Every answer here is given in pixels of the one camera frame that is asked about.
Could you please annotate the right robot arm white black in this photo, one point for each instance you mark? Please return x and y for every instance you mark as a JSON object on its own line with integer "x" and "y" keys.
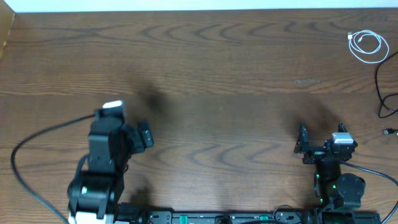
{"x": 339, "y": 193}

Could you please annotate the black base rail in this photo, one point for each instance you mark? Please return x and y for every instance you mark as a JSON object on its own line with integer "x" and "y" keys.
{"x": 279, "y": 216}

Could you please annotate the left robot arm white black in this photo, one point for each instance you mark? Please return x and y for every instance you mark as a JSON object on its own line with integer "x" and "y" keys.
{"x": 98, "y": 183}

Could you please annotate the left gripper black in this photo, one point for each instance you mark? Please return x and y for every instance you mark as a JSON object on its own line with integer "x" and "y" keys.
{"x": 134, "y": 140}

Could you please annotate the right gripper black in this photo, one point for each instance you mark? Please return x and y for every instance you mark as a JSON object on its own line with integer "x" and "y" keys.
{"x": 302, "y": 146}

